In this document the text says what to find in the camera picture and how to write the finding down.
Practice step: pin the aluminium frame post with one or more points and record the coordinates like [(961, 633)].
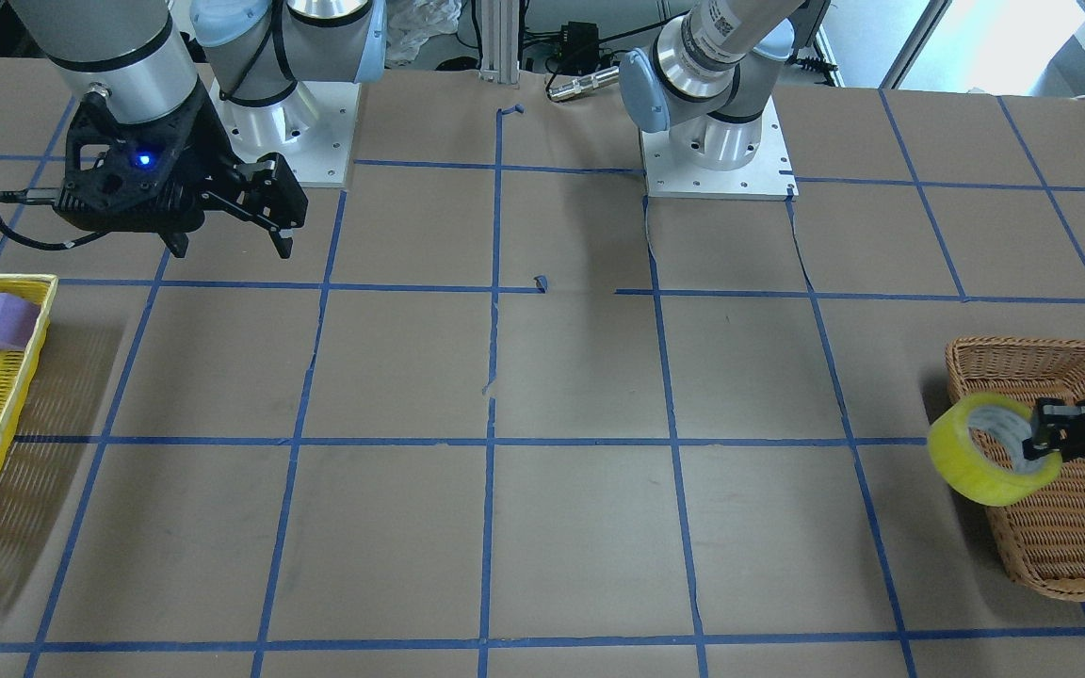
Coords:
[(500, 33)]

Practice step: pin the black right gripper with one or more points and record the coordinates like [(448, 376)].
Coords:
[(206, 151)]

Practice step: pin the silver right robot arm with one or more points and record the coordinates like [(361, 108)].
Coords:
[(133, 53)]

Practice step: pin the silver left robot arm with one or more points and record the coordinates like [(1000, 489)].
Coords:
[(700, 96)]

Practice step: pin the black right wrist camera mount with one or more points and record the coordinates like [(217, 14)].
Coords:
[(147, 177)]

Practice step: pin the yellow tape roll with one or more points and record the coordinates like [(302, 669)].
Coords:
[(967, 469)]

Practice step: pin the brown wicker basket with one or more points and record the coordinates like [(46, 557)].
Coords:
[(1041, 539)]

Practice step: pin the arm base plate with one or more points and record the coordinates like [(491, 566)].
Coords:
[(312, 126), (711, 159)]

